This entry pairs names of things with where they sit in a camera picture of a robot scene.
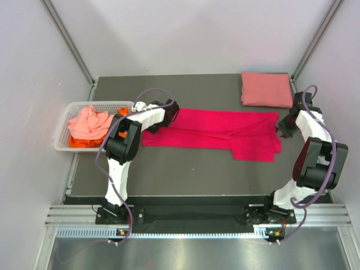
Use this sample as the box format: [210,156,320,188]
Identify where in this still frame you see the aluminium frame rail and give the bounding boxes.
[291,0,345,82]
[40,0,95,85]

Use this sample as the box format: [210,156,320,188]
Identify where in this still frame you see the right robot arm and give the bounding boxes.
[262,92,349,223]

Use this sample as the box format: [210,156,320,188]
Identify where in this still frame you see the white plastic basket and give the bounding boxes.
[53,101,134,152]

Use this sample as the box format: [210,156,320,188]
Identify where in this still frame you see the folded salmon pink t shirt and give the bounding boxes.
[241,72,293,109]

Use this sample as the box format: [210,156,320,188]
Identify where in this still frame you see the orange t shirt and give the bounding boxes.
[68,108,130,149]

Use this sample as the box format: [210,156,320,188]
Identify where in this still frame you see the slotted cable duct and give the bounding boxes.
[56,227,281,239]

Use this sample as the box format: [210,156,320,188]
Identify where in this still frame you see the left aluminium frame rail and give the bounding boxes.
[40,0,95,85]

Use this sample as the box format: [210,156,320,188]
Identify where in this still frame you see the light pink t shirt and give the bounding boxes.
[67,105,114,140]

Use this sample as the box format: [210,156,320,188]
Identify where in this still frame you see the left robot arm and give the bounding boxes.
[102,99,179,223]

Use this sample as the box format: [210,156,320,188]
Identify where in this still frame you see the magenta t shirt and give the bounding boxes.
[141,108,282,162]

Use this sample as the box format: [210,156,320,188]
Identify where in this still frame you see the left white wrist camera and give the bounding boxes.
[132,101,147,113]

